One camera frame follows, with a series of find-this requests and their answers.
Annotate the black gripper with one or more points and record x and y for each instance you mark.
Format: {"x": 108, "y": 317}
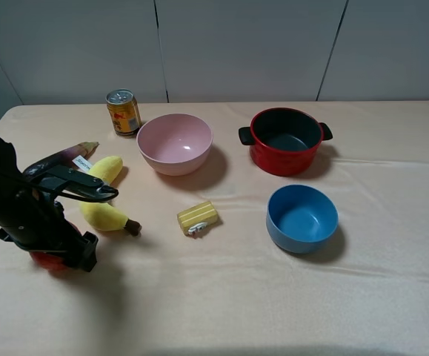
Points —
{"x": 24, "y": 209}

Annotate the red toy apple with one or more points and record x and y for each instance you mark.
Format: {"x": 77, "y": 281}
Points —
{"x": 57, "y": 248}

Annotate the purple toy eggplant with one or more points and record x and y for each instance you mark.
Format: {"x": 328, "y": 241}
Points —
{"x": 64, "y": 157}

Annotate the yellow plush banana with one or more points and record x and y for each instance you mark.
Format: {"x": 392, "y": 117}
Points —
{"x": 103, "y": 216}

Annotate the gold drink can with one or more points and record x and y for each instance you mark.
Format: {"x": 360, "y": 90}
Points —
{"x": 124, "y": 112}

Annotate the pink plastic bowl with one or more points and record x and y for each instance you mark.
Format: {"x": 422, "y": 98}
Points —
{"x": 175, "y": 144}

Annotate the blue plastic bowl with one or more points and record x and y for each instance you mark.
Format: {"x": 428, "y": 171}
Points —
{"x": 300, "y": 219}

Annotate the peach tablecloth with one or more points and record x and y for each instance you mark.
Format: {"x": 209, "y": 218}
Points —
{"x": 230, "y": 290}

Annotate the red pot with black handles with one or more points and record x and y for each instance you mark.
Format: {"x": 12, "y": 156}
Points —
{"x": 284, "y": 141}

